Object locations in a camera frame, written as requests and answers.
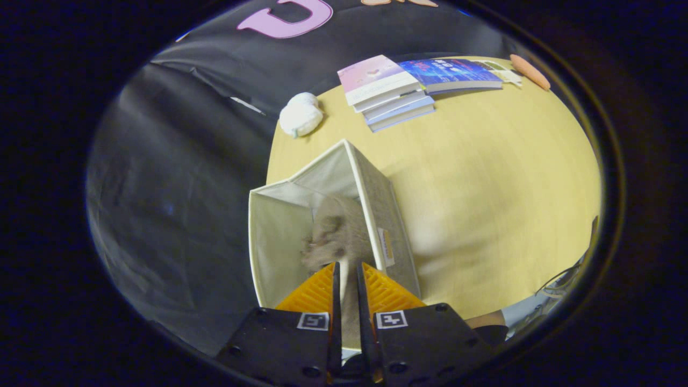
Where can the cream fabric storage box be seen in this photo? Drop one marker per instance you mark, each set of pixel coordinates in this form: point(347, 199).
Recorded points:
point(392, 215)

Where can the white plush ball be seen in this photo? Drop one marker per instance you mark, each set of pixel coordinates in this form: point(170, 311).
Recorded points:
point(301, 115)

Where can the pink cover book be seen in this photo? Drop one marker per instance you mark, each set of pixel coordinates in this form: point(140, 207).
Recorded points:
point(373, 75)

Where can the black backdrop cloth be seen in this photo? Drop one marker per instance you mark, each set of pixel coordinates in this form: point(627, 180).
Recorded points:
point(172, 188)

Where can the white compartment palette tray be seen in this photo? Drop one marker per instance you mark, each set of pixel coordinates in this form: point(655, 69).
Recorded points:
point(505, 74)

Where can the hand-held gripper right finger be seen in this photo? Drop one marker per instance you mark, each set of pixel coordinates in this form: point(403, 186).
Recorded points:
point(430, 344)

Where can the light blue book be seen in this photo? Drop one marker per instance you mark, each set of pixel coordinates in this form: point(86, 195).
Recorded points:
point(403, 114)

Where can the dark blue cover book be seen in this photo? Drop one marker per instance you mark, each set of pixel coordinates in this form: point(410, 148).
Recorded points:
point(446, 71)

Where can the thin white book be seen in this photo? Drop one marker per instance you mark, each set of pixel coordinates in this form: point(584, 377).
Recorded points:
point(395, 102)

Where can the orange oval pad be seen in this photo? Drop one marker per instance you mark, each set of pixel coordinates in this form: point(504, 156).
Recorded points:
point(529, 71)

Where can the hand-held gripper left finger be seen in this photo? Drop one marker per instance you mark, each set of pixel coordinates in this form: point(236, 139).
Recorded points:
point(274, 344)

